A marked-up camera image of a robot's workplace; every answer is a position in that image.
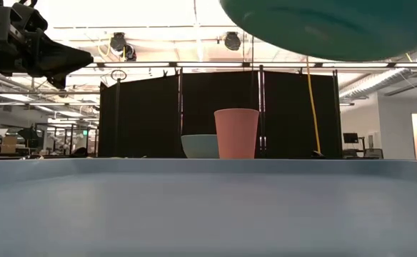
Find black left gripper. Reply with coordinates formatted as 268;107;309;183
0;2;94;90

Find light blue bowl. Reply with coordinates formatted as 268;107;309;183
180;133;220;159

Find pink plastic cup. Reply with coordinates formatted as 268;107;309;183
213;108;260;160

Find green round plate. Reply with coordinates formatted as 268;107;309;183
218;0;417;62

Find black ceiling spotlight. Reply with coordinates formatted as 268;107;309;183
223;31;242;51
109;31;128;53

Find black folding partition screen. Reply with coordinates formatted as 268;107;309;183
98;69;343;159

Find long horizontal light bar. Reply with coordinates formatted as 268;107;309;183
86;61;417;69

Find grey office chair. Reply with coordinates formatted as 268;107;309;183
363;147;385;160

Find yellow cable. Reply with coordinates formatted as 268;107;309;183
305;56;322;154

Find silver ventilation duct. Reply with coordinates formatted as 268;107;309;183
338;44;417;99

